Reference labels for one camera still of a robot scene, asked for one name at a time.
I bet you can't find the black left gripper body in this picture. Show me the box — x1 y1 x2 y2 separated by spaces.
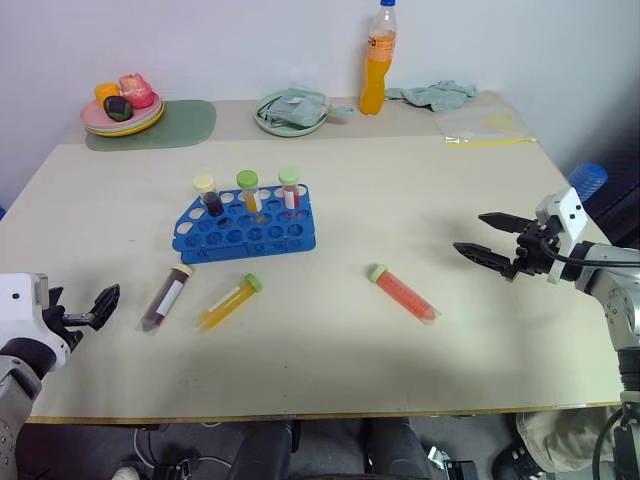
41 300 96 354

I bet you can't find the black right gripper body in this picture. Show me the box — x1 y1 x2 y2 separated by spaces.
501 218 562 284

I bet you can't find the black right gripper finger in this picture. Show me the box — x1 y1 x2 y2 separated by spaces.
452 241 515 277
477 211 534 237

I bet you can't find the dark red tube, white label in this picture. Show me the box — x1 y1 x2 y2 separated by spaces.
135 262 195 336

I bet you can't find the orange-red tube, green cap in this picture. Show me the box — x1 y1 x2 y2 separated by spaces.
367 262 444 328

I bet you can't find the yellow liquid tube, green cap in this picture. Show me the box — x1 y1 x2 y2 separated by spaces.
194 272 265 334

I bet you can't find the blue plastic test tube rack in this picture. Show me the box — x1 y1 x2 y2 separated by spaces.
172 183 318 266

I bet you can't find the dark liquid tube, cream cap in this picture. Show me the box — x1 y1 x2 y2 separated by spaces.
192 173 226 218

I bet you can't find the orange liquid tube, green cap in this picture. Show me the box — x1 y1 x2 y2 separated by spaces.
235 169 263 214

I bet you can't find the red liquid tube, pale green cap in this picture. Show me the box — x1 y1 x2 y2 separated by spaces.
277 166 302 211

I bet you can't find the blue ribbed plastic object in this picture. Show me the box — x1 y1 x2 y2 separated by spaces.
566 161 610 202

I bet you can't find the clear zip plastic bag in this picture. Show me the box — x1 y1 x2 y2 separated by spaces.
432 106 539 149

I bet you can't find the crumpled pale green cloth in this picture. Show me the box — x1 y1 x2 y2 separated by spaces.
385 79 481 114

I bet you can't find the white shoe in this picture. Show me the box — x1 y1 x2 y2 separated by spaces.
111 462 147 480

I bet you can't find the pink plate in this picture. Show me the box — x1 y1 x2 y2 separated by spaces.
79 92 163 131

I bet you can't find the yellow plate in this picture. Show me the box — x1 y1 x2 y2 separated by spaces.
83 102 166 139

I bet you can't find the beige fabric bundle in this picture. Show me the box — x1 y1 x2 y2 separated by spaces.
514 405 622 476

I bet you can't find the green placemat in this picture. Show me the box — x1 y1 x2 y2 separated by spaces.
83 99 218 153

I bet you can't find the orange soda plastic bottle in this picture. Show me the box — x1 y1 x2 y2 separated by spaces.
358 0 400 117

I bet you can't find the dark green toy fruit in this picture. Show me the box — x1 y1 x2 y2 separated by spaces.
102 95 134 122

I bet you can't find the dark rounded shape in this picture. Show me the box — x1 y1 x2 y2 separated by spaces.
366 416 434 480
232 419 302 480

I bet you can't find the orange toy fruit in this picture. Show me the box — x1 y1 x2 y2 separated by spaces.
94 81 123 107

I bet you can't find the pink toy fruit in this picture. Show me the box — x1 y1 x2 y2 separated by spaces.
118 72 154 109

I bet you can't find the folded pale green pouch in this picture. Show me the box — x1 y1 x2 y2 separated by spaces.
266 88 329 129

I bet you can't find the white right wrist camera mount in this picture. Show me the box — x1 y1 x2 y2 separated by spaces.
534 186 588 286

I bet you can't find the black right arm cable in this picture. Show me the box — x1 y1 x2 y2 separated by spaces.
543 238 640 266

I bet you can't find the white floor cable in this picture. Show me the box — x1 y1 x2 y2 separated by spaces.
131 424 153 467

